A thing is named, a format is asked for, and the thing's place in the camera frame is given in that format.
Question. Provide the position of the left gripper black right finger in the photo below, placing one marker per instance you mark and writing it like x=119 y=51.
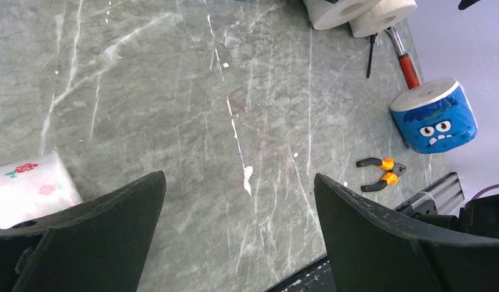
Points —
x=470 y=264

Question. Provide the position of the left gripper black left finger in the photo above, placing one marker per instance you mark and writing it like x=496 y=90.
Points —
x=99 y=245

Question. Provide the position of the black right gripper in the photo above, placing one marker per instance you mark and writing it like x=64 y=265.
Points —
x=464 y=4

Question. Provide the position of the plain white roll, right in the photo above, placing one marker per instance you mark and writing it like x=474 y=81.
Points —
x=384 y=14

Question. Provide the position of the plain white roll, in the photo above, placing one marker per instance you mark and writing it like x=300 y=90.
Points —
x=325 y=15
x=384 y=14

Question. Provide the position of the blue wrapped roll, right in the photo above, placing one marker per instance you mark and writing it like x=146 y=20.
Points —
x=434 y=117

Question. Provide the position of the plain white roll, left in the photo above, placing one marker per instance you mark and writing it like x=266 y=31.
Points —
x=325 y=15

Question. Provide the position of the red handled adjustable wrench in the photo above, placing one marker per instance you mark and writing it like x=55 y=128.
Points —
x=405 y=61

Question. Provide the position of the orange handled screwdriver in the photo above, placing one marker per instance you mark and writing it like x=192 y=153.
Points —
x=372 y=40

